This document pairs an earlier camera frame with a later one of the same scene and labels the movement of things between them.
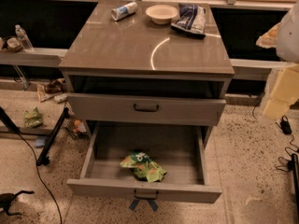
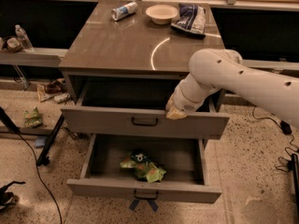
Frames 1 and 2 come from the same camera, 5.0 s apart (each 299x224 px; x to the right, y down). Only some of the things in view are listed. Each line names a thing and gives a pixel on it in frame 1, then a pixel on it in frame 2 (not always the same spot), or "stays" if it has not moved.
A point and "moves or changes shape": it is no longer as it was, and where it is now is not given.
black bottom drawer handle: [146, 198] stays
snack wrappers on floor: [52, 90] stays
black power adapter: [286, 127] stays
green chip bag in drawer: [145, 167] stays
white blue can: [123, 10] stays
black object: [6, 199] → [7, 199]
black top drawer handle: [146, 110] → [145, 124]
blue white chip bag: [192, 20] stays
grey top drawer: [147, 109] moves or changes shape
